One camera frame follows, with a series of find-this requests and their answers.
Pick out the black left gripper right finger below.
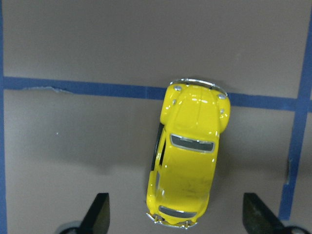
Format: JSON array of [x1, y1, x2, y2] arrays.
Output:
[[243, 193, 290, 234]]

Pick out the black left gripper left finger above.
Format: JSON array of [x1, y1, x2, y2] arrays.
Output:
[[78, 193, 110, 234]]

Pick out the yellow beetle toy car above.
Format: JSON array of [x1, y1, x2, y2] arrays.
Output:
[[146, 78, 231, 229]]

